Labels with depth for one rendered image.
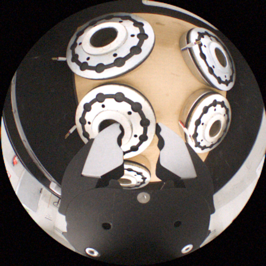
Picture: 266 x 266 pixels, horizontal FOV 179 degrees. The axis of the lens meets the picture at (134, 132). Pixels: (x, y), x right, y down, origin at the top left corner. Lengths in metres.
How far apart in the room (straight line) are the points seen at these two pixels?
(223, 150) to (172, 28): 0.23
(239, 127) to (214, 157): 0.10
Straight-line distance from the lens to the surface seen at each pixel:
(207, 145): 0.17
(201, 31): 0.15
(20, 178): 3.34
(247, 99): 0.18
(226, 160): 0.22
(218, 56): 0.17
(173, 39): 0.15
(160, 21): 0.17
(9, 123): 0.40
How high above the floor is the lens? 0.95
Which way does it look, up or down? 58 degrees down
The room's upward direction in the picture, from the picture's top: 177 degrees counter-clockwise
